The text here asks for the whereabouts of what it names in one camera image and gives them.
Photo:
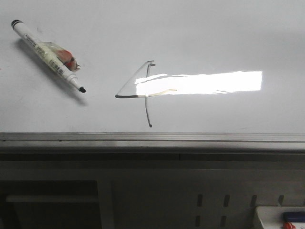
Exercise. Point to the white whiteboard marker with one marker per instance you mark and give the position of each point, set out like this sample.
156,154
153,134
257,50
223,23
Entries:
46,55

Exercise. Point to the grey slotted panel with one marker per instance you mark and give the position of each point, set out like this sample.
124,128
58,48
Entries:
201,195

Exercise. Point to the white tray with items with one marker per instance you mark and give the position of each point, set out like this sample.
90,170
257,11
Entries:
270,217

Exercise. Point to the small red object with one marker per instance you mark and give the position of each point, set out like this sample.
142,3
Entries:
289,225

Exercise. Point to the blue eraser block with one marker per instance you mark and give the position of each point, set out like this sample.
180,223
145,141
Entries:
298,217

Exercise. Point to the aluminium whiteboard frame rail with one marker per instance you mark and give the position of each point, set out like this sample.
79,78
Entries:
83,143

